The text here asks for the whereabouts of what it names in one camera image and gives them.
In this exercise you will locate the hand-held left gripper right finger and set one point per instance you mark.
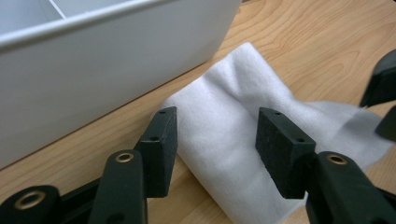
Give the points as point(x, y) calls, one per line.
point(285, 155)

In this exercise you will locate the white plastic storage box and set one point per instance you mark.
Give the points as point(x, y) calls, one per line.
point(93, 68)

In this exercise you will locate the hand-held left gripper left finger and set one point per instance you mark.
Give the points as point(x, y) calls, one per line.
point(160, 149)

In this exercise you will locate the white cloth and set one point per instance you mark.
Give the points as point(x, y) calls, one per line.
point(218, 124)

